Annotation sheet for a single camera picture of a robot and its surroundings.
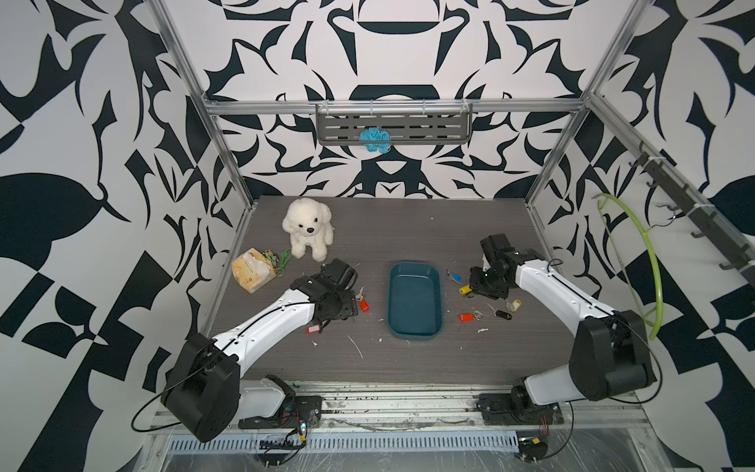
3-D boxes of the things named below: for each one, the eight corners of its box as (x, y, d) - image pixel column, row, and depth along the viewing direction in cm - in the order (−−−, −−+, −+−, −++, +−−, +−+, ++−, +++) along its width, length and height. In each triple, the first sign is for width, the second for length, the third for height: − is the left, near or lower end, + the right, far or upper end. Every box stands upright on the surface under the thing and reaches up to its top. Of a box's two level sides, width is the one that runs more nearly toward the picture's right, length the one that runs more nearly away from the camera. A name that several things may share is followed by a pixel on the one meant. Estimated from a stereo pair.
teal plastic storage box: (388, 340, 88) (388, 331, 82) (386, 271, 103) (387, 260, 97) (444, 340, 88) (449, 332, 82) (435, 271, 103) (438, 260, 97)
